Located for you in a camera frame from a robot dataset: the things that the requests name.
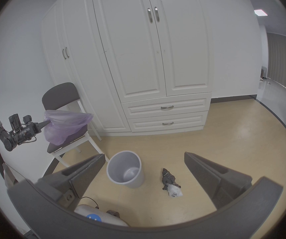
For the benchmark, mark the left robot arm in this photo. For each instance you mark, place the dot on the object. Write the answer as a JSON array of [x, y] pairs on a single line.
[[8, 143]]

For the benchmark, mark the grey curtain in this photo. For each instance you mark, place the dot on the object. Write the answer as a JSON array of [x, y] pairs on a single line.
[[282, 61]]

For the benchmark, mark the white trash bin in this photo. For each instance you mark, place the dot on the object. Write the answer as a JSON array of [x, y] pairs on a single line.
[[135, 180]]

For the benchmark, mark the purple plastic bag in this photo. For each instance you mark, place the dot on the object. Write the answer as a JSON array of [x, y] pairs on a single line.
[[65, 126]]

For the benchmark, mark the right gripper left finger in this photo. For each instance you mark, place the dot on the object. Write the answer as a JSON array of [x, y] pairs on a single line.
[[83, 175]]

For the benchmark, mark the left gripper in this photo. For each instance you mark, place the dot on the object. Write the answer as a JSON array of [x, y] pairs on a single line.
[[29, 132]]

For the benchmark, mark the white wardrobe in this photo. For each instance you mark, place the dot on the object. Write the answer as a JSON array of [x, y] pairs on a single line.
[[138, 46]]

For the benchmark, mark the ceiling light panel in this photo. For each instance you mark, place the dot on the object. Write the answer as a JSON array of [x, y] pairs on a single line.
[[260, 12]]

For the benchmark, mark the black plastic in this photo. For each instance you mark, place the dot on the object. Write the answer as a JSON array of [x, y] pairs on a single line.
[[167, 177]]

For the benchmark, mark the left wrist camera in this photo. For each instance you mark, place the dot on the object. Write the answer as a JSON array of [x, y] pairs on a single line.
[[27, 119]]

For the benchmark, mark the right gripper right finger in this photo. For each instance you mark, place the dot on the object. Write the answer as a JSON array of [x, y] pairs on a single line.
[[207, 178]]

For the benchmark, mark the white chair grey cushions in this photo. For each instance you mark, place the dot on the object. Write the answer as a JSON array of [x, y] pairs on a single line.
[[58, 96]]

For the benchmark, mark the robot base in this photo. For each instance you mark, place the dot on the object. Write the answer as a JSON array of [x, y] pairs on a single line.
[[100, 215]]

